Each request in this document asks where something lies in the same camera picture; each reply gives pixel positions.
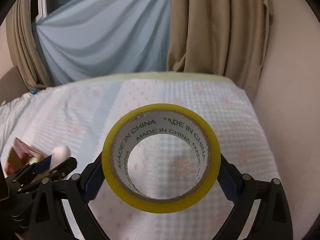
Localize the cardboard box with pink flap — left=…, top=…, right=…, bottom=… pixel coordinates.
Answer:
left=4, top=138, right=45, bottom=176

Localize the pale green mattress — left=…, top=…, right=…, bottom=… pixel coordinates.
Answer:
left=32, top=71, right=233, bottom=93

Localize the beige curtain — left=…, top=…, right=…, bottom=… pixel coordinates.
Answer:
left=167, top=0, right=272, bottom=99
left=5, top=0, right=52, bottom=90

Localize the beige curtain left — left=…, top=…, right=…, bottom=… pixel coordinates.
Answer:
left=5, top=0, right=52, bottom=90

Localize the yellow tape roll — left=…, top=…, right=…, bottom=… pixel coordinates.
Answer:
left=101, top=103, right=221, bottom=213

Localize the beige curtain right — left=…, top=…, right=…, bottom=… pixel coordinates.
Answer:
left=167, top=0, right=272, bottom=99

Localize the light blue curtain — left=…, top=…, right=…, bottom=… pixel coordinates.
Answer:
left=35, top=0, right=170, bottom=85

